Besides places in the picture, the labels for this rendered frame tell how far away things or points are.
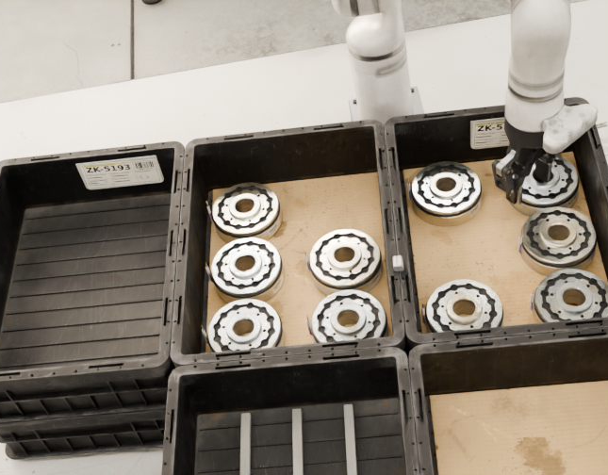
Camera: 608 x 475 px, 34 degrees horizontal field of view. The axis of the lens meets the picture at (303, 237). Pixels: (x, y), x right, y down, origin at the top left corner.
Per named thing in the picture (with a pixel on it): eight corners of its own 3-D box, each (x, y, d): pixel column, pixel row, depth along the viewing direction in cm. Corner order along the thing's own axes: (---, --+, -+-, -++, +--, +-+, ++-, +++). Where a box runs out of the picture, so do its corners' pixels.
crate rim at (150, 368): (0, 171, 155) (-7, 159, 153) (188, 150, 152) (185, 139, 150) (-52, 395, 129) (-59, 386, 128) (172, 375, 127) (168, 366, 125)
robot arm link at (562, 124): (555, 157, 126) (558, 123, 121) (488, 117, 132) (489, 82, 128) (601, 120, 129) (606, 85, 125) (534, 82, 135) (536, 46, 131)
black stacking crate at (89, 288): (22, 210, 162) (-4, 163, 153) (200, 191, 159) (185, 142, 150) (-23, 429, 137) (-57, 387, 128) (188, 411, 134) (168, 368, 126)
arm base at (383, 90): (359, 103, 173) (347, 26, 160) (412, 97, 172) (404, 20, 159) (360, 140, 168) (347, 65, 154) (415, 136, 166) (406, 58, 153)
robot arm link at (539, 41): (565, 111, 124) (562, 64, 129) (574, 13, 112) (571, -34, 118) (507, 112, 125) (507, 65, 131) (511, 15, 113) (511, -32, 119)
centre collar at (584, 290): (552, 285, 133) (553, 282, 133) (590, 284, 133) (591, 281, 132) (556, 315, 130) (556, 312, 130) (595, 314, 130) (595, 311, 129)
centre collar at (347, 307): (329, 307, 136) (328, 304, 135) (365, 303, 136) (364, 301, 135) (331, 337, 133) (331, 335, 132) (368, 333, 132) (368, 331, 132)
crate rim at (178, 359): (188, 150, 152) (185, 139, 150) (384, 128, 149) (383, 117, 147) (172, 375, 127) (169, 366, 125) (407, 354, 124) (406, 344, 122)
